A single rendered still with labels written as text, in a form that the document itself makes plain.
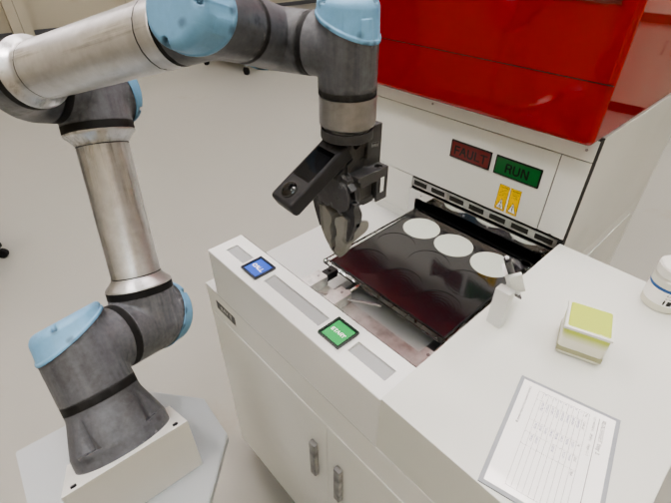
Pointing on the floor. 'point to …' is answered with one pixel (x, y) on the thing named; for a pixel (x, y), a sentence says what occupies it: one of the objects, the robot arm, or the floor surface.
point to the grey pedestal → (32, 456)
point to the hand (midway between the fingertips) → (335, 251)
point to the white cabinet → (302, 426)
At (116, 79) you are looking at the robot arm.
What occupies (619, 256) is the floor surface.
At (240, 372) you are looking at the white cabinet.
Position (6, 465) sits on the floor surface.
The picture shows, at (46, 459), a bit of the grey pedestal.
